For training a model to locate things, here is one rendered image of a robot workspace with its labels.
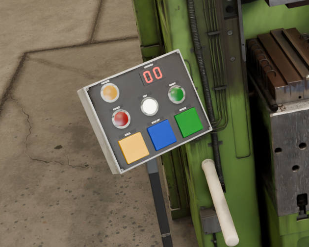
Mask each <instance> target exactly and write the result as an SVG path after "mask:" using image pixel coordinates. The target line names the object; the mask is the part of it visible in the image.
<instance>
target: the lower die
mask: <svg viewBox="0 0 309 247"><path fill-rule="evenodd" d="M280 30H283V32H284V33H285V35H286V36H287V37H288V39H289V40H290V41H291V43H292V44H293V45H294V47H295V48H296V49H297V51H298V52H299V53H300V54H301V56H302V57H303V58H304V60H305V61H306V62H307V64H308V65H309V48H308V49H307V45H308V42H307V41H305V43H304V44H303V41H304V37H303V36H302V37H301V39H299V37H300V35H301V34H300V32H299V31H298V30H297V29H296V28H295V27H294V28H289V29H284V28H279V29H274V30H270V33H265V34H260V35H257V38H252V39H255V40H256V41H257V44H258V45H259V46H260V49H262V51H263V54H265V55H266V59H268V60H269V64H270V65H272V67H273V70H274V71H275V72H276V77H275V75H274V72H269V73H268V74H267V81H268V88H269V91H270V92H271V94H272V96H273V98H274V99H275V101H276V103H277V104H280V103H286V102H291V101H296V100H301V99H308V98H309V80H306V77H305V75H304V74H303V72H302V71H301V70H300V68H299V67H298V65H297V64H296V63H295V61H294V60H293V58H292V57H291V56H290V54H289V53H288V51H287V50H286V48H285V47H284V46H283V44H282V43H281V41H280V40H279V39H278V37H277V36H276V34H275V33H274V31H280ZM249 40H250V39H247V40H246V45H247V42H248V41H249ZM255 49H258V46H252V53H253V51H254V50H255ZM247 51H248V49H247ZM260 53H261V51H260V50H257V51H255V59H256V56H257V55H258V54H260ZM252 59H253V55H252ZM262 59H264V56H263V55H260V56H259V57H258V58H257V62H258V71H259V62H260V60H262ZM266 64H268V63H267V61H265V60H264V61H262V62H261V64H260V66H261V76H262V67H263V66H264V65H266ZM255 65H256V60H255ZM268 70H271V67H270V66H266V67H265V68H264V81H265V82H266V80H265V74H266V72H267V71H268ZM299 96H301V98H300V99H299Z"/></svg>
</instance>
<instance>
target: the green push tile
mask: <svg viewBox="0 0 309 247"><path fill-rule="evenodd" d="M174 118H175V120H176V123H177V125H178V127H179V130H180V132H181V135H182V137H183V138H185V137H187V136H189V135H191V134H193V133H196V132H198V131H200V130H202V129H203V126H202V124H201V121H200V119H199V116H198V114H197V112H196V109H195V108H194V107H192V108H190V109H188V110H185V111H183V112H181V113H179V114H177V115H174Z"/></svg>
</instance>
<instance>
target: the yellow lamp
mask: <svg viewBox="0 0 309 247"><path fill-rule="evenodd" d="M103 95H104V97H105V98H106V99H107V100H113V99H115V98H116V97H117V90H116V88H115V87H114V86H111V85H108V86H106V87H105V88H104V90H103Z"/></svg>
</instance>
